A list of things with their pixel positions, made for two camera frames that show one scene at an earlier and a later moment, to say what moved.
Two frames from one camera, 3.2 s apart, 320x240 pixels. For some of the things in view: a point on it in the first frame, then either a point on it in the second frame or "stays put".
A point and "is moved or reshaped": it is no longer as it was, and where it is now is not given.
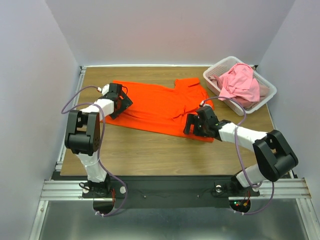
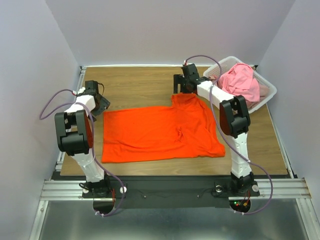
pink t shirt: (237, 84) stays put
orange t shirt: (163, 108) is moved or reshaped
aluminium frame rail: (63, 189) stays put
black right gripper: (191, 125) → (178, 83)
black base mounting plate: (172, 191) stays put
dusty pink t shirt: (264, 91) stays put
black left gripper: (126, 104) → (104, 105)
